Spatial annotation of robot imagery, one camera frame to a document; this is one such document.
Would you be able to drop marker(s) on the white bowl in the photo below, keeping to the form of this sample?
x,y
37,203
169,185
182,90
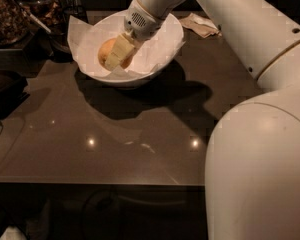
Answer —
x,y
163,47

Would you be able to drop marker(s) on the dark brown device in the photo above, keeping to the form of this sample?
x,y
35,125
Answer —
x,y
12,92

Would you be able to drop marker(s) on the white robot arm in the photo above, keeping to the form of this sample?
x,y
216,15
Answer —
x,y
252,168

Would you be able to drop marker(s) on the large glass snack jar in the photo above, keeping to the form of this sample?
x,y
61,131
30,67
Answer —
x,y
13,23

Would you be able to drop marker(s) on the white paper liner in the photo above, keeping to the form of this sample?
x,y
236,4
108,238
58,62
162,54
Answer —
x,y
86,40

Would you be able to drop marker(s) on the orange fruit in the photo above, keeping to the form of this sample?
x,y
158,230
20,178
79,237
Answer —
x,y
104,51

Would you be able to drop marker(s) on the crumpled beige napkin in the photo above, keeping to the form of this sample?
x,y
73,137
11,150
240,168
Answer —
x,y
202,26

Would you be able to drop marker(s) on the black wire cup holder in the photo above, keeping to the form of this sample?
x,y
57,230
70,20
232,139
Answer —
x,y
58,39

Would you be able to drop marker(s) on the small glass snack jar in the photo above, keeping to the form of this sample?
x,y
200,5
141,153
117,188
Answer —
x,y
47,11

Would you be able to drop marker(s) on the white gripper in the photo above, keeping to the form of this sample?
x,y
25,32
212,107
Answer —
x,y
140,24

